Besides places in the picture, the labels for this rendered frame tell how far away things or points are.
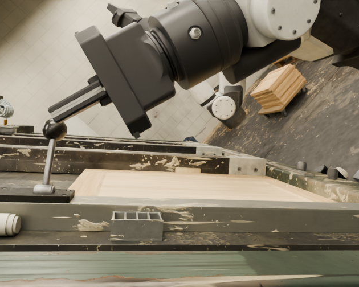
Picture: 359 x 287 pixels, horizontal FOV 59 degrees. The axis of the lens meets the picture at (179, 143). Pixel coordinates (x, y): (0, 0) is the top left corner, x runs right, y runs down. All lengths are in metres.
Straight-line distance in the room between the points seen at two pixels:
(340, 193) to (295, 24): 0.48
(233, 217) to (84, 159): 0.57
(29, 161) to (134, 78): 0.70
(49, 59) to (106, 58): 5.80
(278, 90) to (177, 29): 3.63
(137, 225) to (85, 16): 5.94
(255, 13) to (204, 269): 0.25
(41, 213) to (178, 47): 0.30
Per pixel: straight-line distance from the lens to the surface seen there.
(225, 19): 0.34
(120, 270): 0.25
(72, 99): 0.34
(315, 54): 0.90
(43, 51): 6.17
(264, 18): 0.34
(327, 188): 0.79
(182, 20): 0.33
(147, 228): 0.44
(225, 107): 1.04
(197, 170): 0.98
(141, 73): 0.33
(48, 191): 0.50
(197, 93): 1.06
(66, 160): 0.97
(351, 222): 0.61
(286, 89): 4.01
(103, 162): 0.96
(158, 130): 5.94
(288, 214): 0.55
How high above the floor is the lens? 1.34
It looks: 10 degrees down
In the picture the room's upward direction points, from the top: 47 degrees counter-clockwise
